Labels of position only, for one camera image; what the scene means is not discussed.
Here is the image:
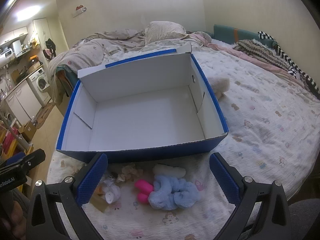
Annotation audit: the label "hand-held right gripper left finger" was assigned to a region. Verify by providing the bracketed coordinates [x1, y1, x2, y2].
[26, 152, 108, 240]

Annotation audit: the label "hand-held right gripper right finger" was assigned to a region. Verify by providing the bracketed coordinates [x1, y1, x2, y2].
[209, 152, 290, 240]

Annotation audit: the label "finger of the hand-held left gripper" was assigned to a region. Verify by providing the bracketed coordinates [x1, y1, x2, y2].
[0, 149, 46, 174]

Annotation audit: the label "white striped sock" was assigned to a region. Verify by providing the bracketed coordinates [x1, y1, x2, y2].
[100, 180, 121, 204]

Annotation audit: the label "brown cloth piece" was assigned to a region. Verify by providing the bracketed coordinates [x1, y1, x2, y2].
[91, 192, 110, 213]

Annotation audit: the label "beige lace scrunchie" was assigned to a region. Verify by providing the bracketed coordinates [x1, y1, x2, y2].
[117, 164, 143, 182]

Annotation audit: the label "light blue fluffy scrunchie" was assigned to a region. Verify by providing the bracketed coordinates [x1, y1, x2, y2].
[147, 175, 200, 210]

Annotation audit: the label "pink soft toy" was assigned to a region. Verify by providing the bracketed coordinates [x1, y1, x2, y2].
[134, 179, 154, 202]

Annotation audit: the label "white fluffy sock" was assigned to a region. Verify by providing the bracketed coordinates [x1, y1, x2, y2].
[153, 164, 187, 180]

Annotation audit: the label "blue and white cardboard box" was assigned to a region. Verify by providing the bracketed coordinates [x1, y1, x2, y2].
[56, 42, 229, 164]

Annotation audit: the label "brown doormat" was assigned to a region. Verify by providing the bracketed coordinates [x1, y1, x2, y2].
[32, 102, 55, 130]

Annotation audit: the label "white base cabinet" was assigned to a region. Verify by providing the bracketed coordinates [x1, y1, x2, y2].
[5, 81, 43, 128]

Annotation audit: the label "white washing machine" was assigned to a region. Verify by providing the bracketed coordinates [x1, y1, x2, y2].
[26, 67, 52, 105]

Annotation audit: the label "person's grey pants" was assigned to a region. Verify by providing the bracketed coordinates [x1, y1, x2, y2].
[287, 200, 320, 240]

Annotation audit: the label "beige plush toy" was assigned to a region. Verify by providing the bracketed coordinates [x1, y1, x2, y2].
[209, 77, 230, 99]

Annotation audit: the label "white water heater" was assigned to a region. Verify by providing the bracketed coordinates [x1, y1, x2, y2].
[11, 39, 23, 55]

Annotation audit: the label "hanging dark clothes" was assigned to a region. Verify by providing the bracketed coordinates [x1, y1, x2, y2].
[42, 38, 57, 60]

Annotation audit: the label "beige checked quilt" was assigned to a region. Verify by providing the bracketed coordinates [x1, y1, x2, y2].
[49, 29, 150, 105]

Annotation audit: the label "pink blanket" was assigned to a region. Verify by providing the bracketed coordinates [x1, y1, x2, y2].
[185, 32, 308, 85]

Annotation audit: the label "white tall cabinet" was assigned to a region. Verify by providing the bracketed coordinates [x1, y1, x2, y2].
[34, 18, 52, 45]

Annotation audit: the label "patterned knit blanket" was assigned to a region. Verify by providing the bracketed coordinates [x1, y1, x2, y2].
[232, 39, 298, 70]

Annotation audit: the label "black and white striped cloth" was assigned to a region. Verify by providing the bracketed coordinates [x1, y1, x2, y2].
[257, 31, 320, 93]

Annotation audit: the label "teal headboard cushion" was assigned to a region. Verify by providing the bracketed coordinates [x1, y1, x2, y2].
[212, 24, 278, 48]

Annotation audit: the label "ceiling light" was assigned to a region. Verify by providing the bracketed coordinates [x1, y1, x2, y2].
[5, 0, 43, 22]

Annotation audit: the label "beige floral pillow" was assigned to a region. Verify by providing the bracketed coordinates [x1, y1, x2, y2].
[145, 21, 187, 43]

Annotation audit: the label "teal bed frame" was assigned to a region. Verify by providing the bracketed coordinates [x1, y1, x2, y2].
[56, 65, 78, 105]

